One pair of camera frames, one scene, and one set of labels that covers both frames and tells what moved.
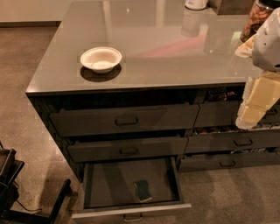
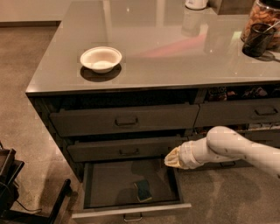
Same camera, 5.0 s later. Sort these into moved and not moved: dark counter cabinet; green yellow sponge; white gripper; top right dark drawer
Moved: white gripper
Not moved: top right dark drawer; green yellow sponge; dark counter cabinet
